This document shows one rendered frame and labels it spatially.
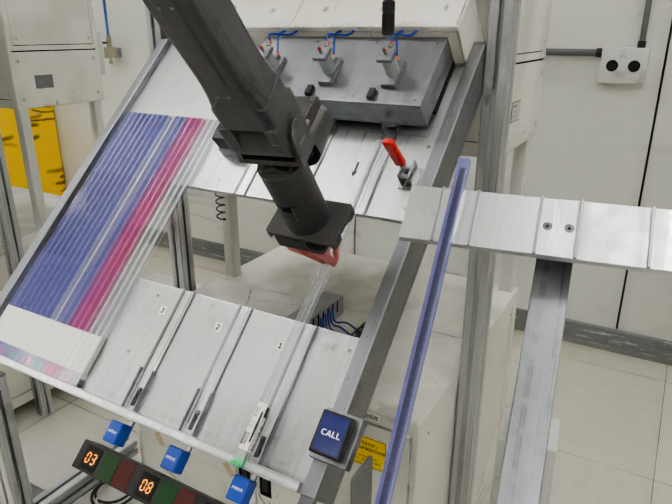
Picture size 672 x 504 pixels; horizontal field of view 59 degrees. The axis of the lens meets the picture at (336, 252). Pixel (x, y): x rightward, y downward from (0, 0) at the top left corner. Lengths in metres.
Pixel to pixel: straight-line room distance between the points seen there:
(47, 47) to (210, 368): 1.47
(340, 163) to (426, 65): 0.19
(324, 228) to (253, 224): 2.51
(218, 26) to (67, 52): 1.66
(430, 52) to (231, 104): 0.44
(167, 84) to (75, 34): 0.95
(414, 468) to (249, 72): 0.74
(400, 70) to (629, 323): 1.91
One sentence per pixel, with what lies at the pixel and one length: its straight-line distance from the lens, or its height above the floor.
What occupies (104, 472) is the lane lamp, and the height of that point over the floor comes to 0.65.
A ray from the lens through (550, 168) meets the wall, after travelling 2.52.
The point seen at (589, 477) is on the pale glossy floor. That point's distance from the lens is 2.01.
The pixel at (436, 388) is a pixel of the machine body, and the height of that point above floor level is 0.62.
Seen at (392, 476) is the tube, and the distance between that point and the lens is 0.61.
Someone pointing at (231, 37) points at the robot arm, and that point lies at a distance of 0.56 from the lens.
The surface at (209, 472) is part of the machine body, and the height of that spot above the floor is 0.32.
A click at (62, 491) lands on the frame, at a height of 0.32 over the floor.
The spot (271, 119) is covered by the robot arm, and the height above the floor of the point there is 1.14.
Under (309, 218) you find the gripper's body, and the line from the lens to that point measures 0.73.
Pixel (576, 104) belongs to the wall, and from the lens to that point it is 2.47.
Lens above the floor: 1.23
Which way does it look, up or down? 20 degrees down
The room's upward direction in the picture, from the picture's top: straight up
